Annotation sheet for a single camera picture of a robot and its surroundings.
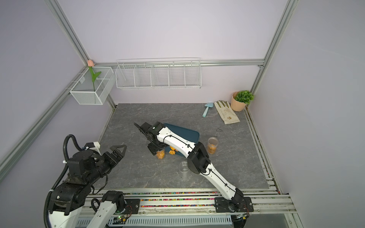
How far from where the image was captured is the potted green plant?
107 centimetres

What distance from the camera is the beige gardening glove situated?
1.13m

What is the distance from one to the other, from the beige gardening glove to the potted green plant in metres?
0.04
